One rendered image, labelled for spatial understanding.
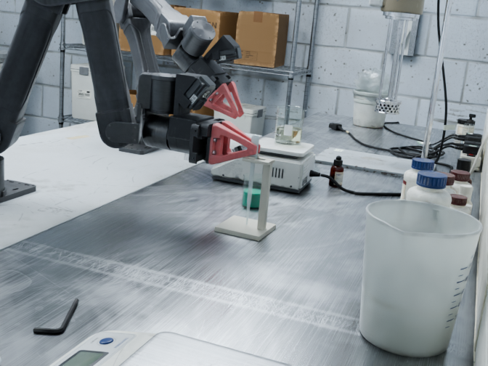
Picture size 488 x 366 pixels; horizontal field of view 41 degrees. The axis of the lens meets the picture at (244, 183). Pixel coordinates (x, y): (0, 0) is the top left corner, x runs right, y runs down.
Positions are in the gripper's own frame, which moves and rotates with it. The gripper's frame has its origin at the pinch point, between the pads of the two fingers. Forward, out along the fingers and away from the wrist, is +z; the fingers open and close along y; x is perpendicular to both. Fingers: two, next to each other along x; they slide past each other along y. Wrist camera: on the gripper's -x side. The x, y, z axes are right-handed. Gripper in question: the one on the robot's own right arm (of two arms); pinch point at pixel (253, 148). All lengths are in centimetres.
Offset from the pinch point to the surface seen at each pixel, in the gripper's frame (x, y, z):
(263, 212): 10.2, -0.5, 3.2
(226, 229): 13.4, -3.9, -1.7
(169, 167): 14.2, 29.9, -31.9
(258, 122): 38, 247, -96
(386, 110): -1, 69, 8
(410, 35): -19, 266, -22
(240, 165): 10.0, 26.7, -13.2
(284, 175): 10.4, 27.7, -3.5
